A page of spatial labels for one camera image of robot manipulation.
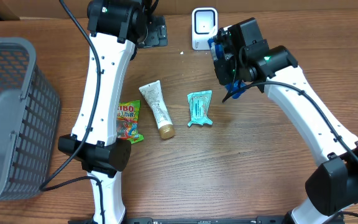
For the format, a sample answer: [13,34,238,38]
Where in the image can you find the blue snack bar wrapper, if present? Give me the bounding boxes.
[208,38,245,99]

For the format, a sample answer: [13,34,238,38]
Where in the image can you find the teal tissue packet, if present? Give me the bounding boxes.
[187,90,213,127]

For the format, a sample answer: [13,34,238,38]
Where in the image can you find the green gummy candy bag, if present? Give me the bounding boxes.
[117,100,144,144]

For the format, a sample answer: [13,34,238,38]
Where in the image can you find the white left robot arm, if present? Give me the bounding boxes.
[58,0,167,223]

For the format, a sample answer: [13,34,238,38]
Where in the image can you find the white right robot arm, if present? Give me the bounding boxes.
[208,26,358,223]

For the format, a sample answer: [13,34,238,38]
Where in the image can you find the white barcode scanner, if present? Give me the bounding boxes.
[191,7,218,50]

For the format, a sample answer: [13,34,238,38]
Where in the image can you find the white tube gold cap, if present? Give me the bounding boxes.
[139,80,175,139]

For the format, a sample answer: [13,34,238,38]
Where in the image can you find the grey plastic basket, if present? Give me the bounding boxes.
[0,37,61,201]

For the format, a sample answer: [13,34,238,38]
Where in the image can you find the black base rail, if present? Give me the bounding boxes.
[68,216,344,224]

